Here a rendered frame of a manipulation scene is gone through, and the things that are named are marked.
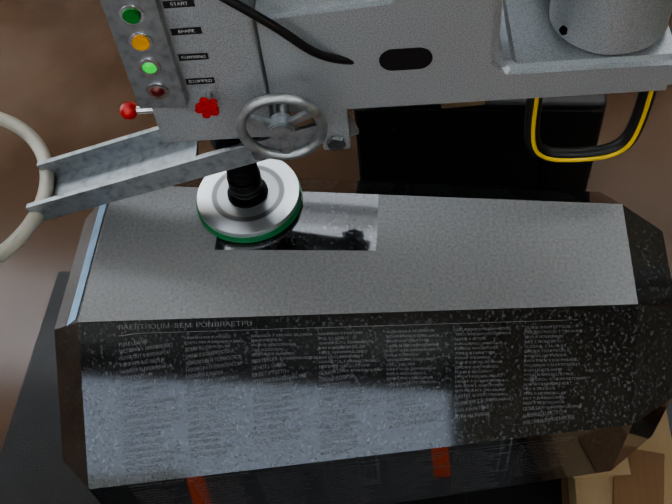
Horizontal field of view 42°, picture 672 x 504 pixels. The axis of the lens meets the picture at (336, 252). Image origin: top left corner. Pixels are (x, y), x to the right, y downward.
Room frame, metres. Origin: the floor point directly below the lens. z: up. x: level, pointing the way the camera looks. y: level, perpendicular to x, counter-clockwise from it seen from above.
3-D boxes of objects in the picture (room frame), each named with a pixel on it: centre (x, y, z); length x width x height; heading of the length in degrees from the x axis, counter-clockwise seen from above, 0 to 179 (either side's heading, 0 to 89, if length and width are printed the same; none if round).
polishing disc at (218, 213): (1.17, 0.16, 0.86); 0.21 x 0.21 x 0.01
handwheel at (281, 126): (1.04, 0.06, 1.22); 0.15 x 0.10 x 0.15; 84
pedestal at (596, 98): (1.75, -0.44, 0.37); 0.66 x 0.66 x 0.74; 79
